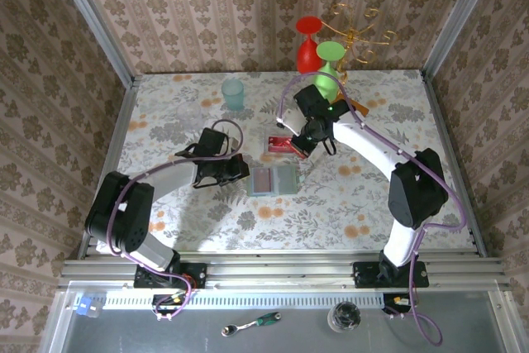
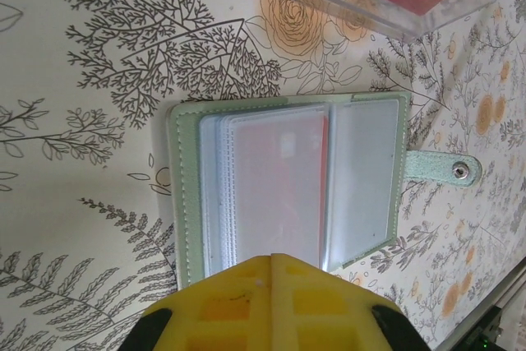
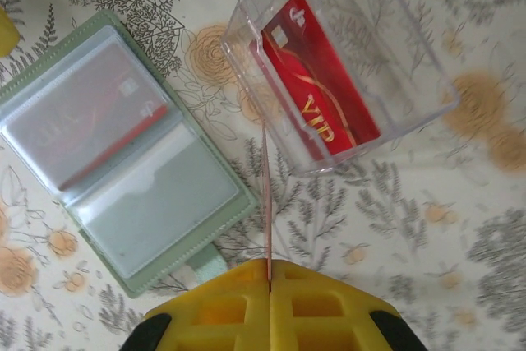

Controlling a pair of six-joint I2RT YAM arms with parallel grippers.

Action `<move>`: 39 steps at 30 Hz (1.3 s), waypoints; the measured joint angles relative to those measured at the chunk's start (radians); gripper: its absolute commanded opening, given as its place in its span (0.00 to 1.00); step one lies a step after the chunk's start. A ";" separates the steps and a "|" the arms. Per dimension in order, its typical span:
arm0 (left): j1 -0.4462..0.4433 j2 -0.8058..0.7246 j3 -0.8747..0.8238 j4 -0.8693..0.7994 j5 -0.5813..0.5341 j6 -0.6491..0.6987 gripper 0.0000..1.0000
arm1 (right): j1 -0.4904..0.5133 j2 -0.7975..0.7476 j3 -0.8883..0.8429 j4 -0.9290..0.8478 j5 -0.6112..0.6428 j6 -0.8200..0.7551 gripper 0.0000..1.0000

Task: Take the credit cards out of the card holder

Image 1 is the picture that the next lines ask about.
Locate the red card packet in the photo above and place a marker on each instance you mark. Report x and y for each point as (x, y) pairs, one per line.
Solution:
(281, 144)

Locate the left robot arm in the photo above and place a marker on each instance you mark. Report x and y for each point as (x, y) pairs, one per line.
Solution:
(120, 212)

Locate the green plastic wine glass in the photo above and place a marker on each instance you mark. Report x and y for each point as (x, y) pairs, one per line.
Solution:
(328, 80)

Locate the clear plastic cup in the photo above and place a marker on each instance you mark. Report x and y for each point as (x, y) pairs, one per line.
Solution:
(189, 113)

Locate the red plastic wine glass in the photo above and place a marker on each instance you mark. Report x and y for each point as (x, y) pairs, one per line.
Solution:
(308, 59)

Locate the teal plastic cup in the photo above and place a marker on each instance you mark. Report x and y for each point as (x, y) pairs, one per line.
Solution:
(232, 96)

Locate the floral tablecloth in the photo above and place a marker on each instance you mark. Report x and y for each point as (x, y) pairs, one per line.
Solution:
(310, 220)

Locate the black box yellow connector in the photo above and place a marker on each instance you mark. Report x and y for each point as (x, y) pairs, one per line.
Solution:
(167, 301)
(394, 301)

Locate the grey metal tray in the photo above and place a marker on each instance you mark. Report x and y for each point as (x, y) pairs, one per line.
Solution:
(124, 332)

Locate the clear jar black contents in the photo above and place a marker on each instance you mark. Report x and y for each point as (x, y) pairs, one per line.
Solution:
(344, 316)

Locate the small blue white box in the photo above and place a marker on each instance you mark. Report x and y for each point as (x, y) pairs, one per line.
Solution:
(84, 306)

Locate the aluminium side rail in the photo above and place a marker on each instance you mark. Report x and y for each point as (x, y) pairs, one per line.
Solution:
(453, 163)
(111, 163)

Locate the long aluminium base rail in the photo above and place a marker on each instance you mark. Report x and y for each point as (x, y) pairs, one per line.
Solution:
(281, 270)

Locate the aluminium frame post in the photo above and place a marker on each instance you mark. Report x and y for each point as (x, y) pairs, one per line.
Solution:
(459, 18)
(95, 18)

